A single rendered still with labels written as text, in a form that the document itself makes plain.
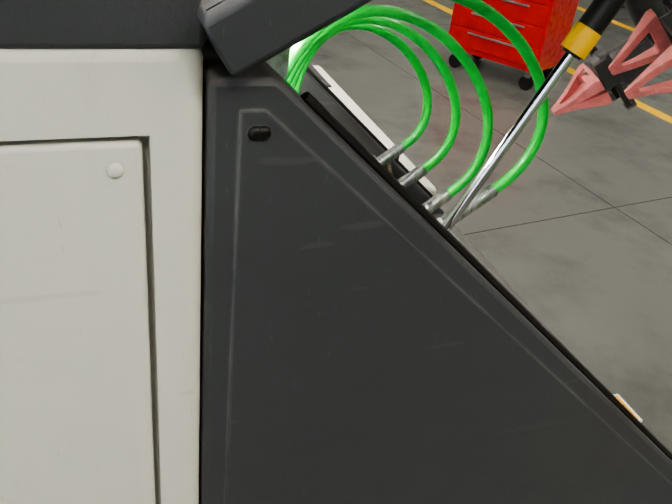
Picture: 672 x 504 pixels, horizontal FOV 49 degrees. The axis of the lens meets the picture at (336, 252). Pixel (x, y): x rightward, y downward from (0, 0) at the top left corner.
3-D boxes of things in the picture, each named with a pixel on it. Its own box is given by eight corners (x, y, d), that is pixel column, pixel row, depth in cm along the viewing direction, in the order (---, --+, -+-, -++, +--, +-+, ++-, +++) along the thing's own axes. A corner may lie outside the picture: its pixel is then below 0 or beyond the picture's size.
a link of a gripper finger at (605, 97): (530, 80, 109) (586, 40, 106) (553, 115, 112) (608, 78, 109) (544, 96, 103) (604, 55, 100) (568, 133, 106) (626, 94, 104)
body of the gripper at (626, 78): (578, 44, 106) (624, 12, 104) (608, 97, 111) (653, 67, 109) (595, 59, 101) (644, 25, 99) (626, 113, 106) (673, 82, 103)
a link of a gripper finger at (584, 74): (538, 92, 110) (594, 53, 107) (560, 126, 113) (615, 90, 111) (552, 109, 104) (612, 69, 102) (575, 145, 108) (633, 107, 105)
